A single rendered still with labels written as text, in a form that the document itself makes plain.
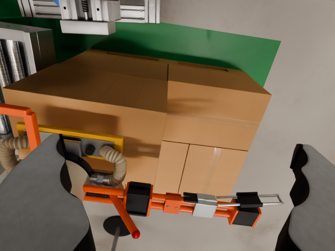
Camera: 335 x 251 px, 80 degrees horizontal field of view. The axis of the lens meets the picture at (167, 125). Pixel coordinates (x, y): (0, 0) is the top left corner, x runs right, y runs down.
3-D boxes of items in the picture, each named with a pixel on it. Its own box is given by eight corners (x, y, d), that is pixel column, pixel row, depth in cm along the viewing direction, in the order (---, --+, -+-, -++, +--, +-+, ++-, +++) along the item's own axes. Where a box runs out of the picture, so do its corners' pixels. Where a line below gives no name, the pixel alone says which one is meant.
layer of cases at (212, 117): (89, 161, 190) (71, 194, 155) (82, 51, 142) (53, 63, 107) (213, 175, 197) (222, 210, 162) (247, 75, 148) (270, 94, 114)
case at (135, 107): (63, 127, 126) (22, 171, 91) (56, 62, 107) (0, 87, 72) (158, 141, 130) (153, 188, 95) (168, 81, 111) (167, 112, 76)
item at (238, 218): (225, 212, 71) (229, 225, 66) (232, 197, 67) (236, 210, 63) (248, 214, 71) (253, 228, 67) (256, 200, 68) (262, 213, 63)
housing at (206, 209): (190, 205, 70) (191, 216, 66) (194, 191, 66) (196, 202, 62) (210, 207, 70) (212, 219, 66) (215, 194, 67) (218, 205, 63)
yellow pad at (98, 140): (24, 145, 70) (15, 154, 66) (19, 120, 66) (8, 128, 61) (122, 158, 73) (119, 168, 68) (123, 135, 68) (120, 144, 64)
